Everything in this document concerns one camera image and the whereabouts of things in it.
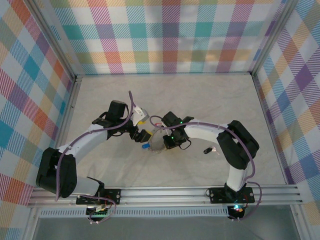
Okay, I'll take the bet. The slotted grey cable duct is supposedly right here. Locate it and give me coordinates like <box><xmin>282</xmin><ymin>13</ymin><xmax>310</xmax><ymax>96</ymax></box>
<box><xmin>39</xmin><ymin>208</ymin><xmax>230</xmax><ymax>219</ymax></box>

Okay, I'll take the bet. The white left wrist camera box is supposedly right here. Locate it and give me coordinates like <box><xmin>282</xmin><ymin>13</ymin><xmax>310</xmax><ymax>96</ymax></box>
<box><xmin>131</xmin><ymin>106</ymin><xmax>150</xmax><ymax>126</ymax></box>

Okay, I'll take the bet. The controller board with lit LED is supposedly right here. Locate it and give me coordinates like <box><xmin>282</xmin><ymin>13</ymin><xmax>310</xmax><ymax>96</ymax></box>
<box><xmin>226</xmin><ymin>203</ymin><xmax>247</xmax><ymax>221</ymax></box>

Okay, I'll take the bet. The aluminium frame rail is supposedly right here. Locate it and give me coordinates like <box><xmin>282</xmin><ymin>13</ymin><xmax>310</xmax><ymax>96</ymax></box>
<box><xmin>53</xmin><ymin>74</ymin><xmax>84</xmax><ymax>152</ymax></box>
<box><xmin>74</xmin><ymin>71</ymin><xmax>254</xmax><ymax>78</ymax></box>
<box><xmin>251</xmin><ymin>73</ymin><xmax>292</xmax><ymax>186</ymax></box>

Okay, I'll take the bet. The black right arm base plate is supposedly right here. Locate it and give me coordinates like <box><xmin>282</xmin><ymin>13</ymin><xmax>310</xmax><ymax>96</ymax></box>
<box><xmin>208</xmin><ymin>186</ymin><xmax>256</xmax><ymax>205</ymax></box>

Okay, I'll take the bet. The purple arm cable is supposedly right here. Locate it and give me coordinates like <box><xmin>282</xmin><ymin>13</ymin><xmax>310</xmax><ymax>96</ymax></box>
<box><xmin>149</xmin><ymin>115</ymin><xmax>263</xmax><ymax>222</ymax></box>
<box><xmin>55</xmin><ymin>90</ymin><xmax>141</xmax><ymax>203</ymax></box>

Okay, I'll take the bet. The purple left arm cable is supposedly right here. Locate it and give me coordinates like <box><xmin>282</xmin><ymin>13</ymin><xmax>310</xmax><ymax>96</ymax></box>
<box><xmin>55</xmin><ymin>90</ymin><xmax>141</xmax><ymax>203</ymax></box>

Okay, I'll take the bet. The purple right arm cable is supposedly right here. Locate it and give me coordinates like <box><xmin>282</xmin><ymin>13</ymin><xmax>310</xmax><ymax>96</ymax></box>
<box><xmin>149</xmin><ymin>115</ymin><xmax>263</xmax><ymax>222</ymax></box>

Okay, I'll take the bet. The controller board with wires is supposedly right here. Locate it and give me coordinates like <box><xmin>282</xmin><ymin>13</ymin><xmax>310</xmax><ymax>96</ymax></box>
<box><xmin>86</xmin><ymin>204</ymin><xmax>117</xmax><ymax>225</ymax></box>

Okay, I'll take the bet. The aluminium frame post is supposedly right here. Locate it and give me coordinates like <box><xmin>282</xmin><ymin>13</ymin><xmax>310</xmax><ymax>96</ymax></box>
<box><xmin>29</xmin><ymin>0</ymin><xmax>79</xmax><ymax>79</ymax></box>
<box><xmin>250</xmin><ymin>0</ymin><xmax>299</xmax><ymax>76</ymax></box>

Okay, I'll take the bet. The thin black cable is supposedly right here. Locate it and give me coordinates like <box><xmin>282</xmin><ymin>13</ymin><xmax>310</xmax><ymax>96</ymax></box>
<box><xmin>178</xmin><ymin>138</ymin><xmax>192</xmax><ymax>151</ymax></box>

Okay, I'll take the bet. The wide aluminium mounting rail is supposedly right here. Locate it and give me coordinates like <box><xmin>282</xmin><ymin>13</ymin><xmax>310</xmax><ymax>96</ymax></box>
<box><xmin>27</xmin><ymin>184</ymin><xmax>303</xmax><ymax>209</ymax></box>

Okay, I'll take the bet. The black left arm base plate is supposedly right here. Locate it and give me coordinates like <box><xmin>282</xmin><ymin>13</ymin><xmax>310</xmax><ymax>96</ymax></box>
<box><xmin>75</xmin><ymin>188</ymin><xmax>122</xmax><ymax>206</ymax></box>

